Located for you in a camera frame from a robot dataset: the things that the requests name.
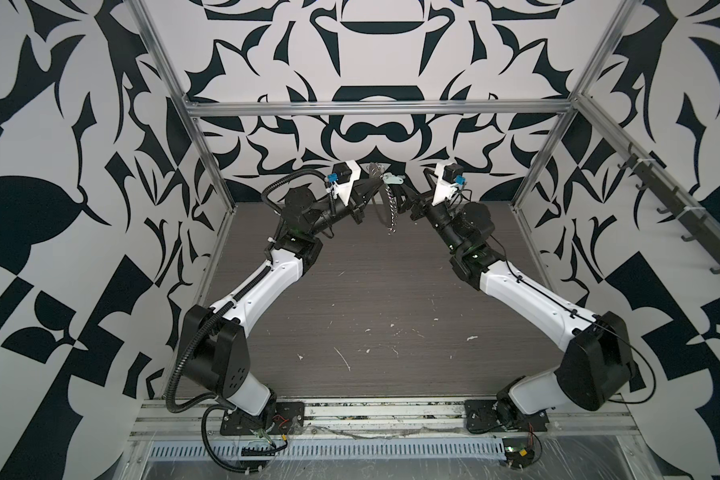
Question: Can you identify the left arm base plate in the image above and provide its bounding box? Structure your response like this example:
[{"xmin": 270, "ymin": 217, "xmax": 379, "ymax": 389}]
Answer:
[{"xmin": 220, "ymin": 400, "xmax": 305, "ymax": 436}]

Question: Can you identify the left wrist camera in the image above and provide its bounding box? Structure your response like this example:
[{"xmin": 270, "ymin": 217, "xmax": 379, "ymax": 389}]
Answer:
[{"xmin": 327, "ymin": 161, "xmax": 361, "ymax": 206}]

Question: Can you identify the pale green key tag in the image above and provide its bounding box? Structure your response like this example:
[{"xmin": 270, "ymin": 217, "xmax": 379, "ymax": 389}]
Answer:
[{"xmin": 382, "ymin": 173, "xmax": 405, "ymax": 185}]

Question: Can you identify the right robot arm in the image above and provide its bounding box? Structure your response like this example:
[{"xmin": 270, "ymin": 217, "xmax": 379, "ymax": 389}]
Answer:
[{"xmin": 391, "ymin": 185, "xmax": 638, "ymax": 416}]

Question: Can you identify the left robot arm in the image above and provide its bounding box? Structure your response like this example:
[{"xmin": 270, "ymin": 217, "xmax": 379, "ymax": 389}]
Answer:
[{"xmin": 164, "ymin": 174, "xmax": 385, "ymax": 417}]

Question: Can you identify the small green circuit board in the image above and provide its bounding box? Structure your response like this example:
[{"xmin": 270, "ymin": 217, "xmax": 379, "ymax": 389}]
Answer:
[{"xmin": 501, "ymin": 442, "xmax": 542, "ymax": 471}]

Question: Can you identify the metal key organizer plate with rings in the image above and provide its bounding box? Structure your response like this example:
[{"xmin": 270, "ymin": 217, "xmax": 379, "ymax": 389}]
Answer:
[{"xmin": 368, "ymin": 163, "xmax": 397, "ymax": 235}]

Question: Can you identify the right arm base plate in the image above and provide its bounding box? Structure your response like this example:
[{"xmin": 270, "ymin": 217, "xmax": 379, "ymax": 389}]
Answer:
[{"xmin": 464, "ymin": 399, "xmax": 548, "ymax": 435}]

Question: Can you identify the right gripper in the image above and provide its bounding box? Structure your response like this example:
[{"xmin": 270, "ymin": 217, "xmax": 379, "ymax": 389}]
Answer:
[{"xmin": 399, "ymin": 168, "xmax": 468, "ymax": 258}]

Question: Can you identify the white slotted cable duct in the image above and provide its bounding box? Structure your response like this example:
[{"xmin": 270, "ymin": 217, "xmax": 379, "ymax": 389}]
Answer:
[{"xmin": 148, "ymin": 437, "xmax": 506, "ymax": 461}]

